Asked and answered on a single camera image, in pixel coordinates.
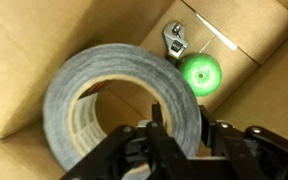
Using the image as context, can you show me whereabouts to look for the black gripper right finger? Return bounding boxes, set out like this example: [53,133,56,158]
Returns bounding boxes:
[198,104,288,180]

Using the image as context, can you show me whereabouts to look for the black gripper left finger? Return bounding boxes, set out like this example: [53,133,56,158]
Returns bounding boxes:
[60,102,202,180]

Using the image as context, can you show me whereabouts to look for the green toy apple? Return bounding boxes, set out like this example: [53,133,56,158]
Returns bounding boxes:
[178,52,223,98]

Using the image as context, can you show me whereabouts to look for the wrench with yellow black handle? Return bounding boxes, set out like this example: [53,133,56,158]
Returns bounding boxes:
[162,20,190,68]

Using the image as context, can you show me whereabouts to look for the brown cardboard box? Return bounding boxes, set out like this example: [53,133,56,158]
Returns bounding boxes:
[0,0,288,180]

